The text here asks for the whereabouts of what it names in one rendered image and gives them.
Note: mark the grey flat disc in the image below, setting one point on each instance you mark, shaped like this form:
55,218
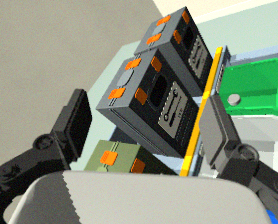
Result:
234,99

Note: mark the grey metal bin rack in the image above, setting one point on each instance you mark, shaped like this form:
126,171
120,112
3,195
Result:
243,58

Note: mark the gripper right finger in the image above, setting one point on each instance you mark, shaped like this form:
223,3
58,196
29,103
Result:
233,160

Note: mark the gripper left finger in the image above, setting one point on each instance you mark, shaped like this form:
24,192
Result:
50,151

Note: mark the yellow flat bar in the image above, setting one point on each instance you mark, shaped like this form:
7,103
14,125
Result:
196,133

